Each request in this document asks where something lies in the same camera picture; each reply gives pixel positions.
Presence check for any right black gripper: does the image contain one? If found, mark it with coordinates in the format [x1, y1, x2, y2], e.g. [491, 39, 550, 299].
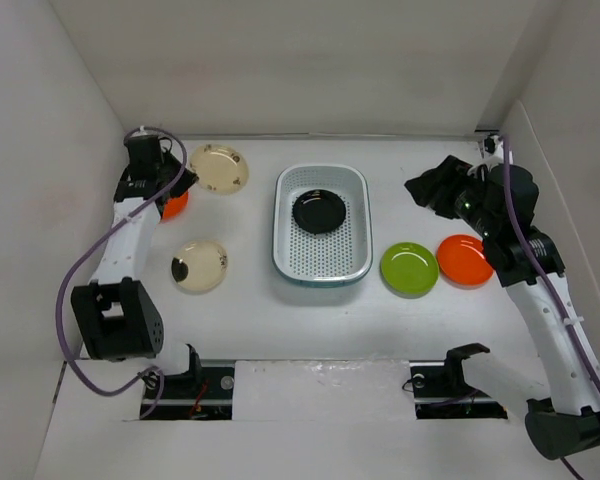
[404, 154, 500, 239]

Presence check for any orange plate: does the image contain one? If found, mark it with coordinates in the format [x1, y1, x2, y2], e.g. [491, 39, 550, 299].
[436, 234, 494, 288]
[161, 191, 189, 222]

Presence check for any beige plate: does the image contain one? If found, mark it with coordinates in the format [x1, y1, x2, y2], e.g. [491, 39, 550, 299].
[187, 144, 249, 195]
[170, 241, 228, 294]

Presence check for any green plate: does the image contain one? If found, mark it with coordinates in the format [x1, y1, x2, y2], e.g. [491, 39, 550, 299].
[380, 242, 439, 297]

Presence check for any black plate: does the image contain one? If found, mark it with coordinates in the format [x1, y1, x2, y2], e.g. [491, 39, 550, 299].
[292, 189, 347, 234]

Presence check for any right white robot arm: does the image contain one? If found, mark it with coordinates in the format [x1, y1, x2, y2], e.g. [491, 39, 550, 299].
[405, 156, 600, 460]

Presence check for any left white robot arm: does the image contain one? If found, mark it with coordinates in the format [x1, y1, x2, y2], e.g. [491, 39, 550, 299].
[70, 126, 203, 397]

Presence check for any white perforated plastic bin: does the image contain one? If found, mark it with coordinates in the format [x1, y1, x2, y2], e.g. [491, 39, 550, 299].
[272, 164, 373, 288]

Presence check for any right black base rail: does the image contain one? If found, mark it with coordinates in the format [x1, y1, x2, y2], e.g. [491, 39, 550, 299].
[402, 360, 508, 420]

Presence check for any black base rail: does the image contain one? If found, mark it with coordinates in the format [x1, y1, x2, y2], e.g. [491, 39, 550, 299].
[402, 360, 508, 420]
[139, 363, 235, 421]

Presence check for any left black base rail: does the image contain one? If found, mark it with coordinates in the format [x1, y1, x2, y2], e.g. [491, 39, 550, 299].
[139, 363, 235, 421]

